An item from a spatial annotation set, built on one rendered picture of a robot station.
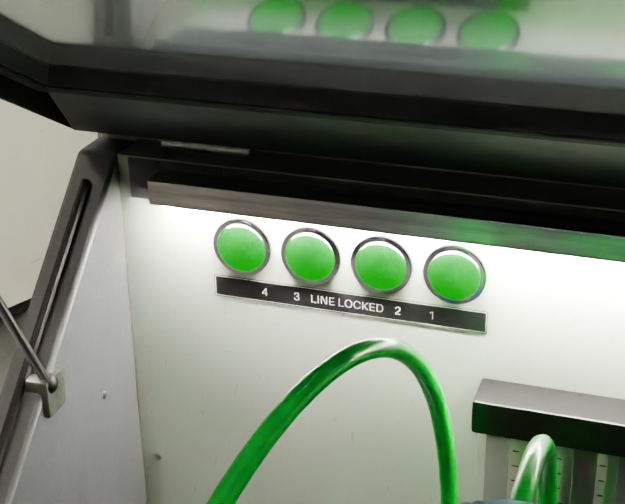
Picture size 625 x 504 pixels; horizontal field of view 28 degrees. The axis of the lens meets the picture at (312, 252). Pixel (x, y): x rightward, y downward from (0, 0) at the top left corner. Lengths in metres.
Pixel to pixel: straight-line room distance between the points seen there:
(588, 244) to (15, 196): 2.98
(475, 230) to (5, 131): 2.86
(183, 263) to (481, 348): 0.26
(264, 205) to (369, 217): 0.09
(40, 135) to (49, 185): 0.16
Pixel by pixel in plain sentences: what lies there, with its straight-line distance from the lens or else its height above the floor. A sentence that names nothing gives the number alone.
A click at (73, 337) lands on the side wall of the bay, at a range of 1.03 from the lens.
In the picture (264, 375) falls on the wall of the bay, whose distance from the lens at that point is 1.10.
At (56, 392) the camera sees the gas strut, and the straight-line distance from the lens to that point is 1.01.
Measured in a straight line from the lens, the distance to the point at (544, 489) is 0.90.
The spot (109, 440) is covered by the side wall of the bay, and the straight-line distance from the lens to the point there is 1.13.
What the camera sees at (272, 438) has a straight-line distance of 0.73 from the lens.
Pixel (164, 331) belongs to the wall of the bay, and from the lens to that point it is 1.12.
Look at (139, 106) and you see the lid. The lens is 0.91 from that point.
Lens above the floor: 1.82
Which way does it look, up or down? 25 degrees down
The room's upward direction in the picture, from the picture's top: 1 degrees counter-clockwise
